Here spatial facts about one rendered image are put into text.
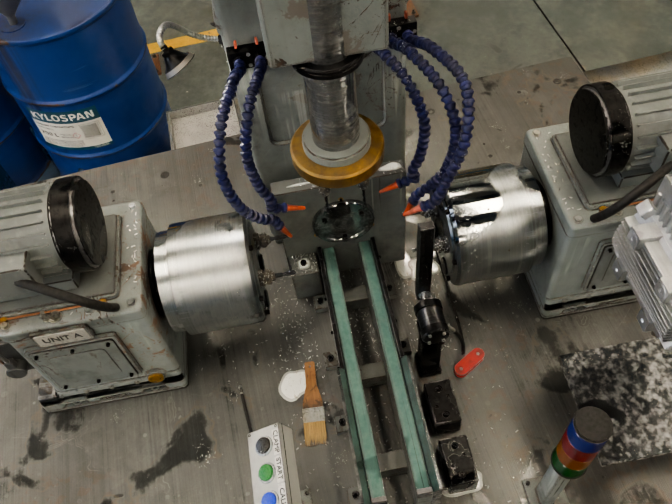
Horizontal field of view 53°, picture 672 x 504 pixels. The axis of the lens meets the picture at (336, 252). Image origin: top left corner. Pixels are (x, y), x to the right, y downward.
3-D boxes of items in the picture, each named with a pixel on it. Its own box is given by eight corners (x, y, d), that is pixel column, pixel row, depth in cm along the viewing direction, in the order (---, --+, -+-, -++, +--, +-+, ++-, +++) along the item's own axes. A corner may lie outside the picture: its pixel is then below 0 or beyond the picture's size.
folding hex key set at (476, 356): (476, 348, 159) (477, 345, 158) (486, 357, 158) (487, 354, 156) (450, 371, 156) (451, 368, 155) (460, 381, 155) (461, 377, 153)
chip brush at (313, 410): (299, 364, 161) (298, 362, 160) (319, 361, 160) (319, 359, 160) (305, 448, 149) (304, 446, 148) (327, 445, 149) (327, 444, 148)
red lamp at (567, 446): (556, 431, 114) (561, 421, 111) (590, 424, 115) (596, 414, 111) (569, 465, 111) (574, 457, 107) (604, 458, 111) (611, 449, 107)
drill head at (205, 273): (130, 276, 165) (91, 213, 145) (276, 249, 166) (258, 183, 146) (128, 367, 151) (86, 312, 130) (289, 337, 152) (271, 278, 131)
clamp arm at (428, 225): (414, 290, 147) (416, 219, 126) (427, 288, 147) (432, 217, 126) (418, 304, 145) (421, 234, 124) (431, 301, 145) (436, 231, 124)
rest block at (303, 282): (294, 280, 174) (287, 254, 164) (320, 275, 174) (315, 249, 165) (297, 299, 171) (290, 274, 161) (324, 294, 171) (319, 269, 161)
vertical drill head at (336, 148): (294, 167, 144) (253, -42, 105) (376, 152, 145) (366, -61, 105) (305, 233, 134) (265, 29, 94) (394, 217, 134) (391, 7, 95)
